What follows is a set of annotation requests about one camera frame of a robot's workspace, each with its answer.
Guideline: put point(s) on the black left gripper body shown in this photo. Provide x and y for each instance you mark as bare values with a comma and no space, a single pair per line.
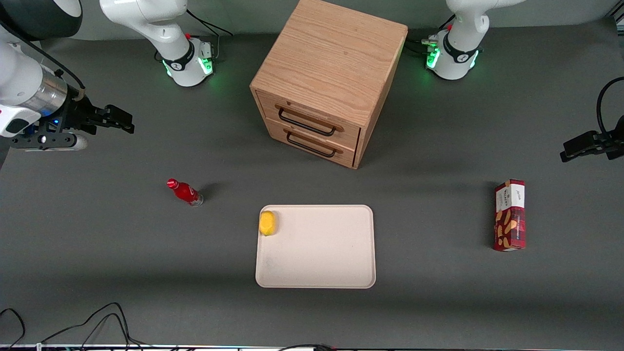
606,142

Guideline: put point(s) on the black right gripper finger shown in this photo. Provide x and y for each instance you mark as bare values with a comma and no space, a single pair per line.
117,127
119,114

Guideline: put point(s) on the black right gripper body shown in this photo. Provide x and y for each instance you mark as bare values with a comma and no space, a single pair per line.
79,112

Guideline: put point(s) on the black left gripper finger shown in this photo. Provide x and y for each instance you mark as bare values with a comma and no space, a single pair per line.
582,139
580,152

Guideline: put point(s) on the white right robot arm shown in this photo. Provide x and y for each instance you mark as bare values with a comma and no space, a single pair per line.
161,34

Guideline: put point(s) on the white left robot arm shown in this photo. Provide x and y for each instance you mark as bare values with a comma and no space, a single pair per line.
458,48

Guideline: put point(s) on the wooden drawer cabinet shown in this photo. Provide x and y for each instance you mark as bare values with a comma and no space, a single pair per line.
336,58

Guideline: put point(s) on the wooden drawer kept shut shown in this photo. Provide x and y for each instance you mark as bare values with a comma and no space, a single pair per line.
348,157

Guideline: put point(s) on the red bottle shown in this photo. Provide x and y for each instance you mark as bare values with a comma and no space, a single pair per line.
185,192

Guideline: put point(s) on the red cookie box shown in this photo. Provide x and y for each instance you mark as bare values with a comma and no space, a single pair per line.
510,217

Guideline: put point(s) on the yellow lemon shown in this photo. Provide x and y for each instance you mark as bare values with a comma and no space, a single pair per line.
267,223

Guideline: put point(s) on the beige plastic tray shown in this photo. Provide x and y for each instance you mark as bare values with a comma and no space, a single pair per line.
317,248

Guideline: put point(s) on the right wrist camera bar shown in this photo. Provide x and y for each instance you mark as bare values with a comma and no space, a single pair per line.
46,141

